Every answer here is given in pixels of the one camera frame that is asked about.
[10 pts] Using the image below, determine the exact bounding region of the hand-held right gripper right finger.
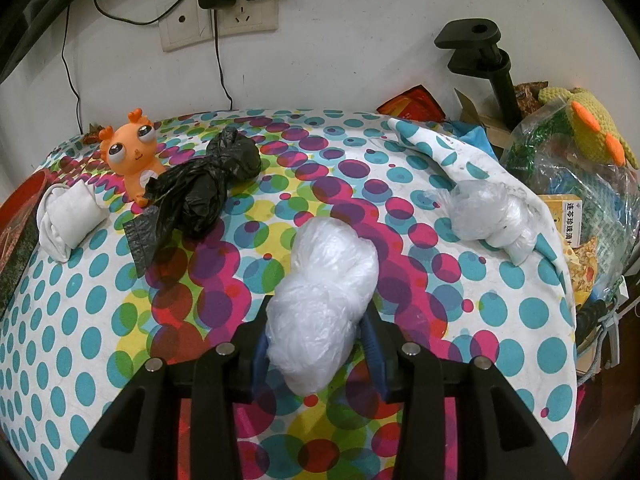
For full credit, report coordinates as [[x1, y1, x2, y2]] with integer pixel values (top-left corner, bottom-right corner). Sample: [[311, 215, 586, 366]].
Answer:
[[357, 305, 576, 480]]

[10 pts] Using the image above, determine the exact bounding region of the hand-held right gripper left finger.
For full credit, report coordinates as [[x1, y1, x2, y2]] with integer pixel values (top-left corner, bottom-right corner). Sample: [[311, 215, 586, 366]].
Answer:
[[60, 310, 275, 480]]

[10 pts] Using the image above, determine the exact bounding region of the white plastic bag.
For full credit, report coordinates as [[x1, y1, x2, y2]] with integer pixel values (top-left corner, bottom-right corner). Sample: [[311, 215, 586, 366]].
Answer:
[[266, 217, 380, 396], [440, 178, 538, 266]]

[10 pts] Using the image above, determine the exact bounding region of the black plastic bag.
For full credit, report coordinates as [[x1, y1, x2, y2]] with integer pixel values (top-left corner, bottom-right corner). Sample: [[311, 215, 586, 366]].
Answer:
[[122, 126, 262, 278]]

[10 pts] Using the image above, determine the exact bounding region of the white sock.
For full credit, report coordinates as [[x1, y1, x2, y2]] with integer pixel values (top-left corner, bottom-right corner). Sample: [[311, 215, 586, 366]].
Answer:
[[37, 182, 108, 263]]

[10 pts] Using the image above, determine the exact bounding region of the orange toy figure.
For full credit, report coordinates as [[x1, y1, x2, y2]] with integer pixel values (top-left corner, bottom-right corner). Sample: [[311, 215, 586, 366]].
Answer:
[[98, 107, 166, 206]]

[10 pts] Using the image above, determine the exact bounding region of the round red tray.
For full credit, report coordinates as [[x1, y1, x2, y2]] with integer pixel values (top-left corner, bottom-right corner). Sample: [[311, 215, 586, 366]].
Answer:
[[0, 167, 56, 321]]

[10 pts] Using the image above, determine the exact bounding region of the polka dot tablecloth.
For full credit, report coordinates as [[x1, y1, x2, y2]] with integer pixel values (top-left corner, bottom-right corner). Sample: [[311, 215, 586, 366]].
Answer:
[[0, 107, 578, 480]]

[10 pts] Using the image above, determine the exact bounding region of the small yellow carton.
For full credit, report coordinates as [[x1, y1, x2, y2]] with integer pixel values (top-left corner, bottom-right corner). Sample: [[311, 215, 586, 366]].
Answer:
[[542, 195, 586, 248]]

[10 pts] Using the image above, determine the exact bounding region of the blue cloth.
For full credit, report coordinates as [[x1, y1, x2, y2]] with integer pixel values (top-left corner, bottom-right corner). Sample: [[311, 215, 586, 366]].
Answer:
[[457, 120, 495, 153]]

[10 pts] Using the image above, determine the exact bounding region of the red packet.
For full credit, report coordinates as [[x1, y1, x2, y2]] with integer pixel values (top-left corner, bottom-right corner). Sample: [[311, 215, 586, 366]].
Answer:
[[376, 85, 446, 123]]

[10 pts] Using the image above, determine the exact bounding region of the clear plastic bag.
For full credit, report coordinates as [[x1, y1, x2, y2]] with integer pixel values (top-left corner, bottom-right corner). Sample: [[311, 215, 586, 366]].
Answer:
[[500, 97, 640, 306]]

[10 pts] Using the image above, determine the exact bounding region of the cardboard piece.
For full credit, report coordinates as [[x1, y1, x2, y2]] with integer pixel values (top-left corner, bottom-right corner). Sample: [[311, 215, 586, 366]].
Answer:
[[454, 87, 516, 158]]

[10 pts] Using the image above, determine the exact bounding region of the black clamp stand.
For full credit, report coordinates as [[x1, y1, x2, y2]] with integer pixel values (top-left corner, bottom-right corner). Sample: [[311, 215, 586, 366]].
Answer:
[[434, 19, 532, 128]]

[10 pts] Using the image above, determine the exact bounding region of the yellow knitted toy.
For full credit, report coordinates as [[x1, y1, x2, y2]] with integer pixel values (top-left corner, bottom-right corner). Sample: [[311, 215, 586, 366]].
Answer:
[[537, 86, 640, 168]]

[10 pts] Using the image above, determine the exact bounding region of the black television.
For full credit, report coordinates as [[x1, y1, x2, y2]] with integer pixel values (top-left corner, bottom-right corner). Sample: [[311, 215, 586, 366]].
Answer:
[[0, 0, 171, 83]]

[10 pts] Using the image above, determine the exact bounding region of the black adapter output cable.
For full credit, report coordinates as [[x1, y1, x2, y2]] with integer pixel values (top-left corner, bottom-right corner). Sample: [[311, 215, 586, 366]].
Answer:
[[212, 9, 235, 111]]

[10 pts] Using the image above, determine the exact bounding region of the white double wall socket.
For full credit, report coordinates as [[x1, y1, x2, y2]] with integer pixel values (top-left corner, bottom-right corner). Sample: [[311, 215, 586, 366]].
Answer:
[[212, 0, 279, 37]]

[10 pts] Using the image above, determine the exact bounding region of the black television cable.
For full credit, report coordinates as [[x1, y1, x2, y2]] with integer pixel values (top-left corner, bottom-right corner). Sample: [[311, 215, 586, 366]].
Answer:
[[61, 5, 83, 136]]

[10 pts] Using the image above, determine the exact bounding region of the black adapter input cable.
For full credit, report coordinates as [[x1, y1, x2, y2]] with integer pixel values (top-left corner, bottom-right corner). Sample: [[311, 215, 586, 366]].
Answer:
[[92, 0, 201, 26]]

